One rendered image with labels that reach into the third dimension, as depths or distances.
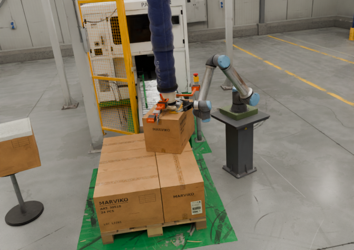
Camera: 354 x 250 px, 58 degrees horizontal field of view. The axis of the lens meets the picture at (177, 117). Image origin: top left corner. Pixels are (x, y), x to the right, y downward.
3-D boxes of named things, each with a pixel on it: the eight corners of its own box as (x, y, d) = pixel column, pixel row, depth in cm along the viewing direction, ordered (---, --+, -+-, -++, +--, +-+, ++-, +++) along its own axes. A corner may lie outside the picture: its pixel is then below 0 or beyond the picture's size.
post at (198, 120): (196, 139, 484) (193, 76, 445) (201, 138, 485) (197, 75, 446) (197, 141, 478) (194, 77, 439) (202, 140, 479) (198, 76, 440)
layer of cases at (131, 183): (108, 166, 405) (103, 138, 389) (186, 155, 414) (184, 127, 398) (100, 232, 295) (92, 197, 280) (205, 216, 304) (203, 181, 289)
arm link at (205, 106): (210, 111, 313) (210, 102, 310) (198, 111, 316) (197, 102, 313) (212, 108, 322) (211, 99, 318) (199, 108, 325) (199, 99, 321)
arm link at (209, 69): (206, 51, 324) (189, 115, 334) (214, 52, 314) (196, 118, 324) (215, 53, 330) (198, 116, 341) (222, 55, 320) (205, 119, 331)
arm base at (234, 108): (241, 105, 380) (241, 97, 376) (251, 110, 363) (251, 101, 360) (227, 109, 374) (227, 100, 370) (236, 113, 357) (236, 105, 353)
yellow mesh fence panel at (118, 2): (97, 135, 528) (70, 0, 445) (101, 132, 535) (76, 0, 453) (139, 144, 485) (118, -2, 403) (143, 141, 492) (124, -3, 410)
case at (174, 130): (164, 128, 402) (160, 98, 386) (194, 130, 390) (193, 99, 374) (146, 151, 349) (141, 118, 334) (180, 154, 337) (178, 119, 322)
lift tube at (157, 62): (156, 87, 356) (145, -12, 315) (176, 85, 358) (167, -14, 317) (158, 93, 336) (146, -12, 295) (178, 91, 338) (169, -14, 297)
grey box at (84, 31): (87, 49, 436) (82, 27, 424) (90, 49, 436) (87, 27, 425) (85, 52, 418) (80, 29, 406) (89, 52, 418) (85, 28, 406)
